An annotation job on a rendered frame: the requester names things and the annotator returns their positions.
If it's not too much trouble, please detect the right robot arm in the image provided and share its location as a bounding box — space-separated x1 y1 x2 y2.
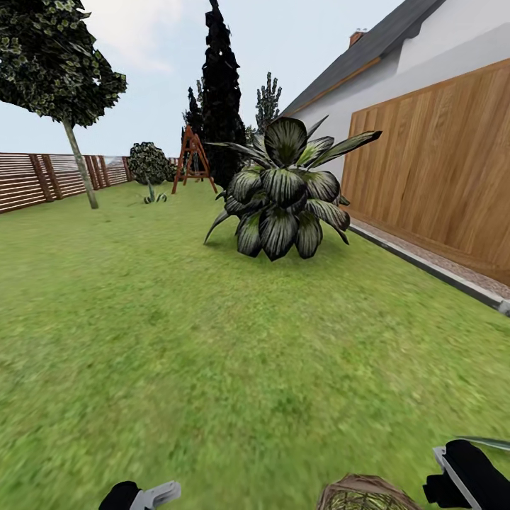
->
423 439 510 510

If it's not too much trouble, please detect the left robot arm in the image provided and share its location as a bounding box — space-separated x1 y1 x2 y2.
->
98 481 181 510

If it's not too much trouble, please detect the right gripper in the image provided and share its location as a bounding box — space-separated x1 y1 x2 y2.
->
423 470 471 510

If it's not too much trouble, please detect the wicker basket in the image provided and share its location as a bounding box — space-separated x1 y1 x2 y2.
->
315 472 423 510

